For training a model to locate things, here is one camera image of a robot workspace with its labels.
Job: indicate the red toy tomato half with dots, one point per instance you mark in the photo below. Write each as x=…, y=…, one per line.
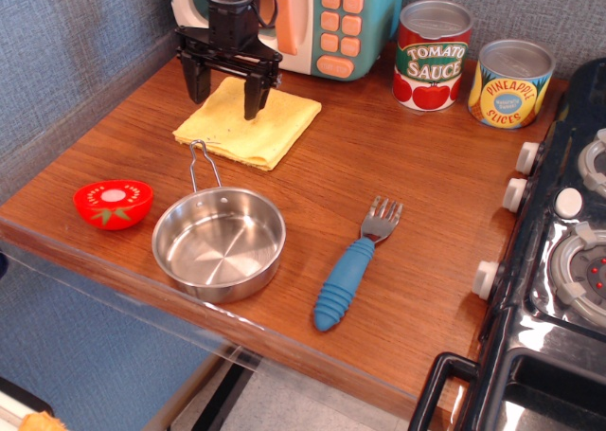
x=114, y=204

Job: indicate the orange fuzzy object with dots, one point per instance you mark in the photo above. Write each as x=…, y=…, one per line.
x=41, y=421

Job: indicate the white stove knob middle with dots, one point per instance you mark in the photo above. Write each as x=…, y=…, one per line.
x=514, y=194

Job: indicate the white stove knob front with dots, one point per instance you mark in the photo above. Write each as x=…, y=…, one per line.
x=484, y=278

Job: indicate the yellow cloth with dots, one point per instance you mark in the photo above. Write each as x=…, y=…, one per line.
x=261, y=142

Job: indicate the white stove knob back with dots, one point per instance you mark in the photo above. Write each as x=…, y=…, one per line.
x=526, y=157

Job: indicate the black toy stove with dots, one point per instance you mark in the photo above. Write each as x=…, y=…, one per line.
x=541, y=364

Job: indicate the small steel pan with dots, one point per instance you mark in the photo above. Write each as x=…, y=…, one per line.
x=220, y=244

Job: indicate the tomato sauce can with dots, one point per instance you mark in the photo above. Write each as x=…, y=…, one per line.
x=432, y=46

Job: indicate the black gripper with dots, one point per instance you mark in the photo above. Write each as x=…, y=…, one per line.
x=230, y=44

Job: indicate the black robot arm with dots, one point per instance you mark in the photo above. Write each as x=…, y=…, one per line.
x=229, y=44

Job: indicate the pineapple slices can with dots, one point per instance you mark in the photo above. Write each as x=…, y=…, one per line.
x=510, y=82

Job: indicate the blue handled fork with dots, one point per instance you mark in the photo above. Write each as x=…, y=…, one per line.
x=339, y=289

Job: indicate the teal toy microwave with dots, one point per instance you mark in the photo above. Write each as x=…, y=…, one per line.
x=331, y=39

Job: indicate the white stove knob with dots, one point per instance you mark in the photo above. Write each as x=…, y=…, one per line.
x=484, y=278
x=514, y=194
x=526, y=157

